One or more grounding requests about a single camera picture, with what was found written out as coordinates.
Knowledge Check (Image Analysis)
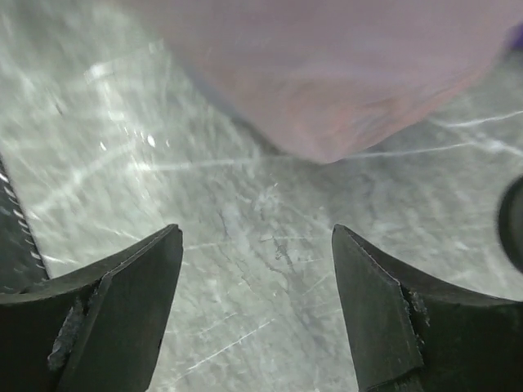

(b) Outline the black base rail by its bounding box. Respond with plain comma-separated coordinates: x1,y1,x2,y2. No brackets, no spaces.
0,162,49,293

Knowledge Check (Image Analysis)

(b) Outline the purple metronome box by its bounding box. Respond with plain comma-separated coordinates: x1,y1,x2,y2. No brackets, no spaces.
505,24,523,51

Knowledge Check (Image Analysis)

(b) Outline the pink plastic trash bag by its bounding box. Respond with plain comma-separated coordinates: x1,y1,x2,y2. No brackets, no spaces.
154,0,523,165

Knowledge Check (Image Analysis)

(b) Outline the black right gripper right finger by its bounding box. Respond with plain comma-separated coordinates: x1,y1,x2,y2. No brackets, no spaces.
332,225,522,391

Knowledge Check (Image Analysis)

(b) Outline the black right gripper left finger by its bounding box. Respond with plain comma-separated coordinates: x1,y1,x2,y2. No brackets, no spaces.
1,225,183,391

